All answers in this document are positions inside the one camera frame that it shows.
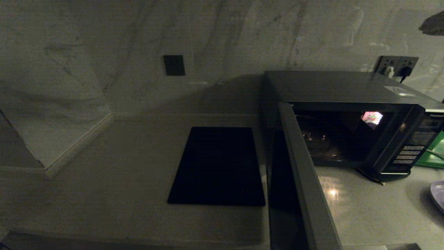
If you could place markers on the microwave oven door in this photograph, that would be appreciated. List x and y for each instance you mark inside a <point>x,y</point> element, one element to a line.
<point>305,194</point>

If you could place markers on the purple plate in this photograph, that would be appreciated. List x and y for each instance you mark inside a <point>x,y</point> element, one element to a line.
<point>438,192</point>

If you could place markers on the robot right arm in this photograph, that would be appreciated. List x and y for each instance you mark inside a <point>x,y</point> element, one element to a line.
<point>433,25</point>

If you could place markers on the silver microwave oven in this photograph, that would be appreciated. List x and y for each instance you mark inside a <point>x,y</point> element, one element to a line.
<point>329,86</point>

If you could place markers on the black induction cooktop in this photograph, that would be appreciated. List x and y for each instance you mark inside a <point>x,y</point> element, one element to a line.
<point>218,166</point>

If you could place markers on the white power plug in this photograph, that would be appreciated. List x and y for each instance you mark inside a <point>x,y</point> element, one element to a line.
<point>390,72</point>

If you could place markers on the black power plug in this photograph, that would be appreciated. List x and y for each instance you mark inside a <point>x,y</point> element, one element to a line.
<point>406,71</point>

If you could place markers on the green cutting board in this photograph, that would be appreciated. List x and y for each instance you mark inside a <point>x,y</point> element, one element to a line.
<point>433,158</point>

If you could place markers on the dark wall switch panel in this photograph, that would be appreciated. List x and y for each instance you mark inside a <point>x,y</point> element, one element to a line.
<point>174,65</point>

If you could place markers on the grey wall outlet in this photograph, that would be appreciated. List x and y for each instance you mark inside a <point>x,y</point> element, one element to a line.
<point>387,61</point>
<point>411,61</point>

